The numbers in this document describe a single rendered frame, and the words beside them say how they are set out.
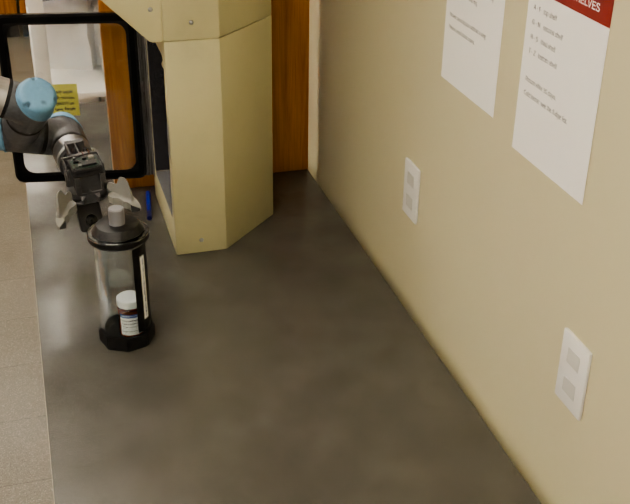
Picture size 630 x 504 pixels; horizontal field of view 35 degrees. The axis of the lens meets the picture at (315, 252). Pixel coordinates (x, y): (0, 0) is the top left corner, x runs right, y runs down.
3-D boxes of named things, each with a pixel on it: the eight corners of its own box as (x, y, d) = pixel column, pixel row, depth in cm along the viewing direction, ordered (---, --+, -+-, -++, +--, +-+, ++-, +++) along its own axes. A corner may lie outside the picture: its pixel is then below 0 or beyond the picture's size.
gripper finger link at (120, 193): (136, 188, 182) (98, 175, 186) (140, 215, 186) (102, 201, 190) (147, 180, 184) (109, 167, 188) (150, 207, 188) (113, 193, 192)
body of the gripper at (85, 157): (65, 173, 184) (52, 142, 192) (72, 211, 189) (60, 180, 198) (106, 164, 186) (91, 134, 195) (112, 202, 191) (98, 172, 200)
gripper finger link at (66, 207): (40, 205, 178) (62, 177, 186) (46, 232, 182) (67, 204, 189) (56, 207, 178) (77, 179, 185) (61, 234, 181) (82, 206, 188)
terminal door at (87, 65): (147, 178, 238) (135, 11, 219) (16, 183, 235) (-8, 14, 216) (147, 176, 239) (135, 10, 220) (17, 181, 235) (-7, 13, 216)
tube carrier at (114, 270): (166, 336, 185) (159, 234, 175) (112, 354, 180) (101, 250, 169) (141, 310, 193) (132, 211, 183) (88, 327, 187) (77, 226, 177)
